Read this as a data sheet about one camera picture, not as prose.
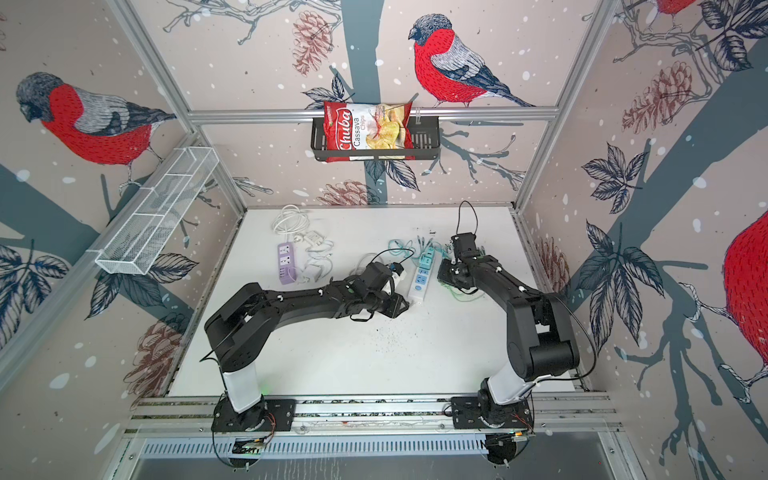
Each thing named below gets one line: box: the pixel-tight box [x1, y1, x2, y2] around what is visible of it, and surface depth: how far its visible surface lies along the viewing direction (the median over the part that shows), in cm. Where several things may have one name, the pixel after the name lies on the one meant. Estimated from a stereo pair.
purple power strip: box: [278, 242, 297, 285], surface depth 104 cm
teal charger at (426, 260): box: [419, 251, 435, 270], surface depth 97 cm
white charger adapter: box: [304, 230, 324, 246], surface depth 111 cm
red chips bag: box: [323, 101, 415, 163], surface depth 90 cm
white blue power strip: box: [408, 268, 432, 301], surface depth 97 cm
